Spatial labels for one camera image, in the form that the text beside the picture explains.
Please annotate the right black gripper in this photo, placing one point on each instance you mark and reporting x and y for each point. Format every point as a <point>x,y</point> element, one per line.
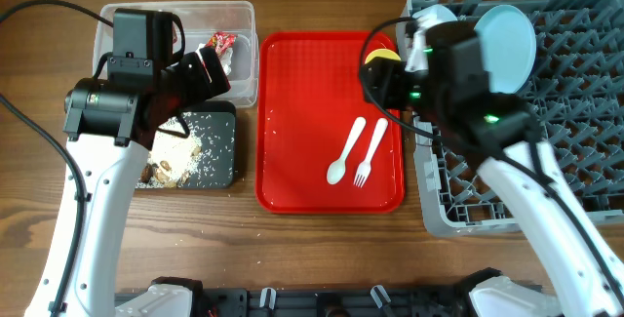
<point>389,76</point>

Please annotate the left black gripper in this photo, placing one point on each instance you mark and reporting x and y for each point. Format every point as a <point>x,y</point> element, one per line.
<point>201,89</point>

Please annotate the yellow plastic cup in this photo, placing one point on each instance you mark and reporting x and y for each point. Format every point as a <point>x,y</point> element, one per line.
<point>382,54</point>

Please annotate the white napkin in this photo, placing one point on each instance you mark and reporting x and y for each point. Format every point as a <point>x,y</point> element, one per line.
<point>225,59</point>

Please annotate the red snack wrapper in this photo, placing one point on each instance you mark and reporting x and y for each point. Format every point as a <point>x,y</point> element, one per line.
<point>221,41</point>

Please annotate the blue bowl with rice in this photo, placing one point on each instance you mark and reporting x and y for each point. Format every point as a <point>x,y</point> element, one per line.
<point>434,15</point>

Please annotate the rice and food scraps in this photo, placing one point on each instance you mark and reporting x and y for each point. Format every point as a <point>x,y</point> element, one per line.
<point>172,160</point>

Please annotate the light blue plate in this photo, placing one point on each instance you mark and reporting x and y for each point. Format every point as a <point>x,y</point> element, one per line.
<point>508,45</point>

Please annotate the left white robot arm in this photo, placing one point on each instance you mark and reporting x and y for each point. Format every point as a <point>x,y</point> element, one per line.
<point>111,124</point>

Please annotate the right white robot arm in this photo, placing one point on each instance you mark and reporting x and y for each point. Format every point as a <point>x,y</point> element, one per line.
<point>450,102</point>

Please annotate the black waste tray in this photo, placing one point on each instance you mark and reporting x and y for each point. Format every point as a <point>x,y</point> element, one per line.
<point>216,127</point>

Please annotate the clear plastic waste bin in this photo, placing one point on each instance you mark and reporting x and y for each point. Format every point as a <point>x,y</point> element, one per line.
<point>201,20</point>

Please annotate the grey dishwasher rack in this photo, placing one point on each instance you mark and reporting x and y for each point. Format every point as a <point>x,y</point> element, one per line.
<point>575,88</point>

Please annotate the red serving tray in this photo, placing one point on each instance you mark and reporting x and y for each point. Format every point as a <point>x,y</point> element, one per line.
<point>309,96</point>

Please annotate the white plastic fork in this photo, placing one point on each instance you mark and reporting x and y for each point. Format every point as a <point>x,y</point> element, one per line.
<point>364,169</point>

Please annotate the white plastic spoon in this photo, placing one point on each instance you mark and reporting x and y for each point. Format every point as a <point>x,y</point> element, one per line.
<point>337,168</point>

